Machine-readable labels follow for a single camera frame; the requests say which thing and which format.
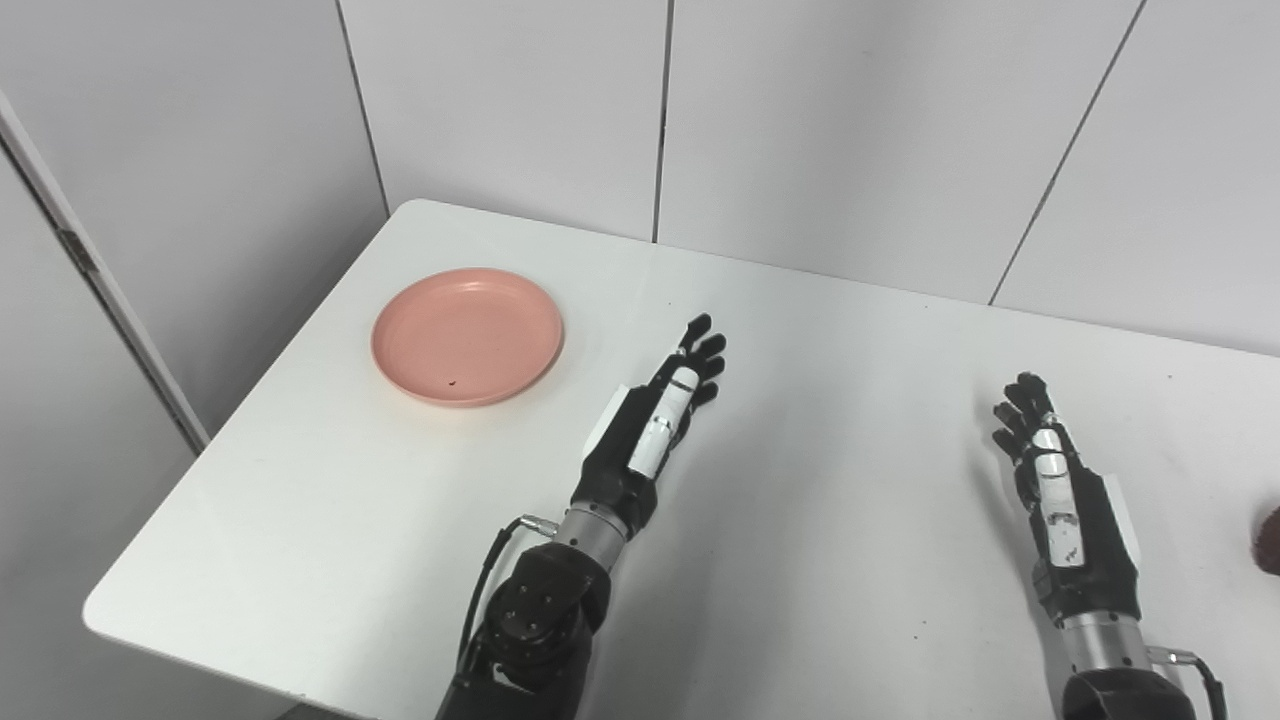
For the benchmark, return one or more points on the pink round plate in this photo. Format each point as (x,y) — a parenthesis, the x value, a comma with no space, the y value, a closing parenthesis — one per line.
(465,335)

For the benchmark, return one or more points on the chocolate cake slice with fruit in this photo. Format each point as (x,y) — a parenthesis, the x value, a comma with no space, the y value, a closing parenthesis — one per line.
(1270,545)

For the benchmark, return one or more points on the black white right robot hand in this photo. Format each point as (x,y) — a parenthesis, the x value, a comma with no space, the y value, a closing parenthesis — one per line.
(1100,560)

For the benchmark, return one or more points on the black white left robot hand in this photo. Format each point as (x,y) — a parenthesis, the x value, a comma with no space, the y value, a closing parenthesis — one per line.
(610,480)

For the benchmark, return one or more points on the metal wall panel hinge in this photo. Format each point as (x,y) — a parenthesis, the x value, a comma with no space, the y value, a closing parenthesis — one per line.
(78,250)

